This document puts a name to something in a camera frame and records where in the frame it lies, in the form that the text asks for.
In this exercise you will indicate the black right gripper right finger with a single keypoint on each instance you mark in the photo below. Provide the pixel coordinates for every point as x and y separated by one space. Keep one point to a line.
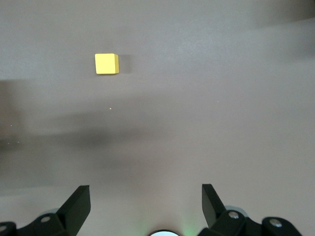
216 216

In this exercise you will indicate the yellow block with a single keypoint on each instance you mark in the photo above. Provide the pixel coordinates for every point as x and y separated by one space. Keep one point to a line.
105 64

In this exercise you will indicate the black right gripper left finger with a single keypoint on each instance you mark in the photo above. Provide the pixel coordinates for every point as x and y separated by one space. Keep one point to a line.
71 211

